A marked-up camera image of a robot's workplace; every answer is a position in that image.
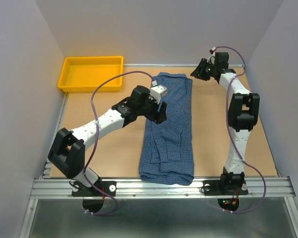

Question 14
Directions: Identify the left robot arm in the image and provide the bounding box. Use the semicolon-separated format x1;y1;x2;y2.
48;85;167;195

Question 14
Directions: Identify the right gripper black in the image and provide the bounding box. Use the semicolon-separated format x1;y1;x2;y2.
189;58;217;81

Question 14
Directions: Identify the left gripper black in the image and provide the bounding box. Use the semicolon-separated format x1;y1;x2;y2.
138;94;167;125

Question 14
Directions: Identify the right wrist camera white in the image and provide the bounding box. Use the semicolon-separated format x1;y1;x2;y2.
207;47;217;65

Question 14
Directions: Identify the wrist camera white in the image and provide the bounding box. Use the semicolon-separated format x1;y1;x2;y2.
149;81;167;104
207;47;217;65

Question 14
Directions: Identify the aluminium mounting rail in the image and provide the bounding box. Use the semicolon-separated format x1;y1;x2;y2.
29;160;298;199

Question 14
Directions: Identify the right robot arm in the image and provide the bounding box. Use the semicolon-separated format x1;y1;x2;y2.
191;48;260;196

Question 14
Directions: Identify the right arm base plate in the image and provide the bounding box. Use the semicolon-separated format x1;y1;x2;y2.
202;180;249;196

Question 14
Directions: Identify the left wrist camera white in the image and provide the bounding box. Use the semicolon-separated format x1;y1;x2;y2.
149;81;167;104

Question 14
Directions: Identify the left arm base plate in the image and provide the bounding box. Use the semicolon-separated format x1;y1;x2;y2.
69;180;117;197

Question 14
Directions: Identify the blue plaid long sleeve shirt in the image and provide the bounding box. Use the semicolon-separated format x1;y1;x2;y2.
139;72;194;186

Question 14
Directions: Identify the yellow plastic bin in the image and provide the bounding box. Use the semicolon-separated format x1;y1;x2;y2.
58;56;124;93

